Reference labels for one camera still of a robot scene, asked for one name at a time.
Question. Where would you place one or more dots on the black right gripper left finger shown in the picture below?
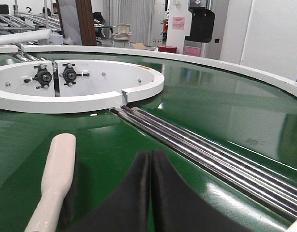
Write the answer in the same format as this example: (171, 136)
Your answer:
(126, 208)

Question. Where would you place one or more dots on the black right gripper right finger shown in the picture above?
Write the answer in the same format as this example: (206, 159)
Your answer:
(177, 207)

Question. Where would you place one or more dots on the white outer conveyor rim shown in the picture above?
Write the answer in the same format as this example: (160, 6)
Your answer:
(112, 84)

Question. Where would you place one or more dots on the roller conveyor rack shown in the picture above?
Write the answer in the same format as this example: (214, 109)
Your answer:
(23, 22)

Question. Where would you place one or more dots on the right steel roller bars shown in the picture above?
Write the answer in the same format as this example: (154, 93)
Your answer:
(260, 183)

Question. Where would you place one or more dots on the steel roller bars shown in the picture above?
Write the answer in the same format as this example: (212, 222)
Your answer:
(27, 57)
(260, 183)

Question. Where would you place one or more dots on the red box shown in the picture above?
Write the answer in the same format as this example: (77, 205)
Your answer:
(169, 49)

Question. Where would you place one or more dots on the white office chair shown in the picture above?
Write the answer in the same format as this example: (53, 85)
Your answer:
(122, 35)

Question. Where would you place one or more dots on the far steel roller bars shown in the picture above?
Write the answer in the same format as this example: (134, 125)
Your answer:
(27, 57)

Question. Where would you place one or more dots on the black and silver machine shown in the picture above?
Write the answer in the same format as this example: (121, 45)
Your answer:
(197, 43)

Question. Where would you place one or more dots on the right black bearing mount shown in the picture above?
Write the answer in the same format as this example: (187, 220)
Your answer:
(70, 75)

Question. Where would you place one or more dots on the black bearing mount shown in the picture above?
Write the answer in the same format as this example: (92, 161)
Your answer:
(43, 77)
(70, 75)

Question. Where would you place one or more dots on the left black bearing mount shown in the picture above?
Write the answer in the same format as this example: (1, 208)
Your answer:
(43, 77)

